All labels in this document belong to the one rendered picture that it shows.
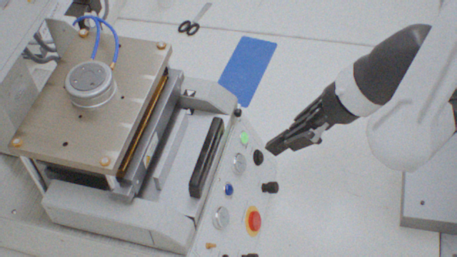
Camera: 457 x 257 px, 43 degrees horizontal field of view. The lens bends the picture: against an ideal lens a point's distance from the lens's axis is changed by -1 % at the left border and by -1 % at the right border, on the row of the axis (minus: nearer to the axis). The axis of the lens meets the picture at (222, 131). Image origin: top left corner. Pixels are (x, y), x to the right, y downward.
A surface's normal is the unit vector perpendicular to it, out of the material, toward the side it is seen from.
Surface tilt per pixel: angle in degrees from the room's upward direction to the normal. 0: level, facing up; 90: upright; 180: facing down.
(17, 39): 90
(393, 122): 54
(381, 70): 65
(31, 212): 0
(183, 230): 41
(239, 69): 0
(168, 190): 0
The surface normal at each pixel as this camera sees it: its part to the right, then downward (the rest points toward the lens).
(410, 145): -0.39, 0.30
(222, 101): 0.58, -0.34
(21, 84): 0.96, 0.18
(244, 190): 0.84, -0.09
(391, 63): -0.76, 0.18
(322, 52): -0.07, -0.61
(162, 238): -0.28, 0.77
